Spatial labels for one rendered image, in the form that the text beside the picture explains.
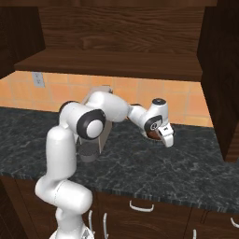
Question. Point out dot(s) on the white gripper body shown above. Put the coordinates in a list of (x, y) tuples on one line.
[(168, 138)]

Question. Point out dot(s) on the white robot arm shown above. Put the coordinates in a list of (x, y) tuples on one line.
[(60, 149)]

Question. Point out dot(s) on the brown bowl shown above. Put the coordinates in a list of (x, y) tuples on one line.
[(152, 135)]

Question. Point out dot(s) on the dark wood cabinet door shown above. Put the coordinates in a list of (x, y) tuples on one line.
[(221, 77), (18, 37)]

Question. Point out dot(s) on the dark wood open cabinet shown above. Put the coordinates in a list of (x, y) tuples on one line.
[(118, 43)]

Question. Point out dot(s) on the grey cup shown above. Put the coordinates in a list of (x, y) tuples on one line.
[(88, 154)]

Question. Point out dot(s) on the dark wood drawer front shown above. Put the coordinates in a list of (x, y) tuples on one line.
[(146, 222), (221, 227)]

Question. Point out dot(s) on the white wall socket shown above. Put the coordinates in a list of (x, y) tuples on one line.
[(38, 79)]

